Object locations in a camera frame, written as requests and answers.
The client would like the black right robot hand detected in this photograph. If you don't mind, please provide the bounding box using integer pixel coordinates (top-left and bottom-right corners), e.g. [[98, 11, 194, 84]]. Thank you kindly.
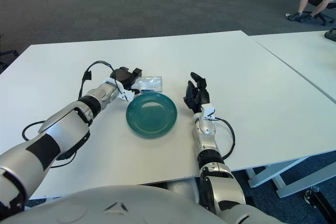
[[183, 71, 211, 113]]

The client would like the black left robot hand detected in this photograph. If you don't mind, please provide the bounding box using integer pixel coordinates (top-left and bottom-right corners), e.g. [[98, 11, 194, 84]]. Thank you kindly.
[[111, 67, 143, 95]]

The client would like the clear plastic water bottle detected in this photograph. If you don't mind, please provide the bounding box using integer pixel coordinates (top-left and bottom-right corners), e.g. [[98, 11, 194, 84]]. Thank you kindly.
[[135, 75, 164, 94]]

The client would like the green round plate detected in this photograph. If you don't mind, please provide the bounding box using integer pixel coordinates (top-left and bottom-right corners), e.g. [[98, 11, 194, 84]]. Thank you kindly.
[[125, 93, 178, 139]]

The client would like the black office chair with armrest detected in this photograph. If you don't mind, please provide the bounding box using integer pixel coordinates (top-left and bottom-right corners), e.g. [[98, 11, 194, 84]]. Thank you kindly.
[[0, 49, 19, 67]]

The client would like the grey robot torso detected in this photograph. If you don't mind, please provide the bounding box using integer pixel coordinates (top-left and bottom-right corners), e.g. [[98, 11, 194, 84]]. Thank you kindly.
[[0, 178, 279, 224]]

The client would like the black device on table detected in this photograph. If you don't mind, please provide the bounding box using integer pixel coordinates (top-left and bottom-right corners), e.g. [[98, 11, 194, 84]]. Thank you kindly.
[[324, 28, 336, 41]]

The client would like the black office chair under person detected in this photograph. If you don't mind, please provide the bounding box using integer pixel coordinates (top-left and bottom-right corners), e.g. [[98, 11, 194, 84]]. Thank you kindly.
[[301, 0, 336, 27]]

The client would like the black stand with caster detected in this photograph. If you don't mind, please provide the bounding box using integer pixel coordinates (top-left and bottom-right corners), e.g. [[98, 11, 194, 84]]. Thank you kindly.
[[303, 185, 336, 224]]

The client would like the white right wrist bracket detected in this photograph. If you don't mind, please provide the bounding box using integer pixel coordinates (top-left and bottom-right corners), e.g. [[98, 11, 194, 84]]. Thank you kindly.
[[202, 104, 216, 120]]

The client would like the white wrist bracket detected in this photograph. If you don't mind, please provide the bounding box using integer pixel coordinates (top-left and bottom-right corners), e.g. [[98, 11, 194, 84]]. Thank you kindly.
[[103, 77, 134, 103], [202, 104, 216, 120]]

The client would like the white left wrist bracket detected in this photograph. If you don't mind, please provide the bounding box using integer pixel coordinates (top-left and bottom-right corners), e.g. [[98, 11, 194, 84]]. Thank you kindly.
[[103, 77, 134, 103]]

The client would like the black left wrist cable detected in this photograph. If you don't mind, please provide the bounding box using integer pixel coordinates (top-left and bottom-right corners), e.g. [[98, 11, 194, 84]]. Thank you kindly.
[[78, 60, 118, 99]]

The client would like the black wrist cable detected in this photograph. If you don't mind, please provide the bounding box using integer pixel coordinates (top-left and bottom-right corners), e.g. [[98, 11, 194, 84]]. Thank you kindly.
[[215, 118, 235, 159], [78, 60, 118, 99]]

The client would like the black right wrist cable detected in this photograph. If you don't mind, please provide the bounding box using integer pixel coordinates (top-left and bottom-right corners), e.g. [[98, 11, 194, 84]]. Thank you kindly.
[[215, 118, 235, 159]]

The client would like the white table frame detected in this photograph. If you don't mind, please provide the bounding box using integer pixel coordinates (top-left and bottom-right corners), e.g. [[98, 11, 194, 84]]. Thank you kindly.
[[245, 153, 336, 198]]

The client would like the black left elbow cable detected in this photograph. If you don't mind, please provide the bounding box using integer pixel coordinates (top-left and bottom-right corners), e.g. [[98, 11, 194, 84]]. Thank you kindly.
[[22, 120, 79, 168]]

